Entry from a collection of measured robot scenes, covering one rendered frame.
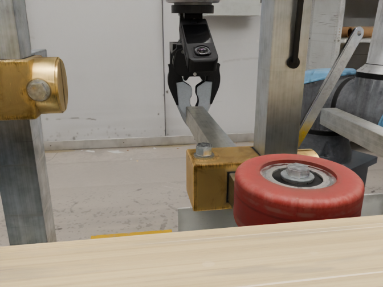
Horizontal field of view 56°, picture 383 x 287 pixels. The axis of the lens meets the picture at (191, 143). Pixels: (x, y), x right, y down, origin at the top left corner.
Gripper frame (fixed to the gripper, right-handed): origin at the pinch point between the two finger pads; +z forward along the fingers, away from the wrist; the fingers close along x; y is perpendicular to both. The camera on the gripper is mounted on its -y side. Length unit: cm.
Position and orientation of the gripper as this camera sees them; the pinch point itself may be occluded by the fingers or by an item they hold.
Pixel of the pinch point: (193, 123)
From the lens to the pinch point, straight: 65.4
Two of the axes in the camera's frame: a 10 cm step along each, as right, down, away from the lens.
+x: -9.9, 0.5, -1.4
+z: 0.0, 9.4, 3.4
